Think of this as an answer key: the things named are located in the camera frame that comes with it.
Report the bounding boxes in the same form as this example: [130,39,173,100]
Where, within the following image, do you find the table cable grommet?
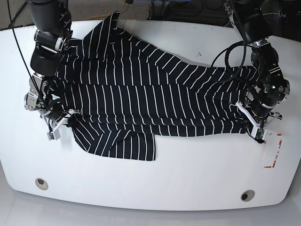
[35,178,48,191]
[241,190,255,202]

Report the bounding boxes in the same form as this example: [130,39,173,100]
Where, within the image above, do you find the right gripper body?
[41,109,80,133]

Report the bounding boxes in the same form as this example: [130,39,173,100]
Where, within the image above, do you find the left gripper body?
[231,101,282,134]

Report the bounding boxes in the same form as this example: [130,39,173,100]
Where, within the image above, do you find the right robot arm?
[24,0,76,140]

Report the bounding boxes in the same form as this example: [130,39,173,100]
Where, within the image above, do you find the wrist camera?
[250,126,267,144]
[47,129,61,141]

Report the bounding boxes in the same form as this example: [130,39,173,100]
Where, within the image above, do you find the black white striped t-shirt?
[49,11,258,161]

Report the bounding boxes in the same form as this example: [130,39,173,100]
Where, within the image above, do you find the right table cable grommet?
[241,190,255,202]

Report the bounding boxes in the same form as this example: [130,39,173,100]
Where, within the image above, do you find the left table cable grommet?
[35,178,48,191]

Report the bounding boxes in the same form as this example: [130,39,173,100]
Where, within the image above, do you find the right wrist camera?
[47,129,61,141]

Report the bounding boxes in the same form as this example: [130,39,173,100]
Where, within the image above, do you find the yellow floor cable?
[86,0,125,21]

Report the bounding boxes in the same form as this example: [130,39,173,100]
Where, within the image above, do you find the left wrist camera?
[250,126,267,144]

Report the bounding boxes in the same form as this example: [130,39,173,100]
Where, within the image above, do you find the red tape rectangle marking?
[261,132,283,169]

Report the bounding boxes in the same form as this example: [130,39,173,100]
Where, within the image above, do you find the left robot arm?
[214,0,290,144]

